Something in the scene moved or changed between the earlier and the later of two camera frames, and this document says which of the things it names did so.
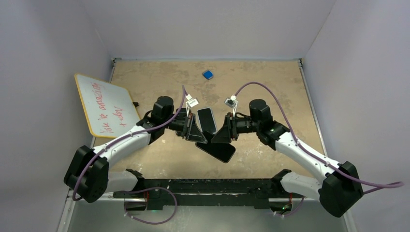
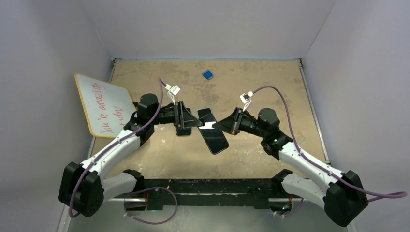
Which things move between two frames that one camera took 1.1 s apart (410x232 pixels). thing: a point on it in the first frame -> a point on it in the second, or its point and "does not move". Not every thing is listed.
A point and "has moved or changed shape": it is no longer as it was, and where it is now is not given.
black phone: x=223 y=152 -> x=214 y=138
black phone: x=223 y=152 has moved or changed shape
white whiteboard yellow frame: x=109 y=109 does not move
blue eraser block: x=208 y=74 does not move
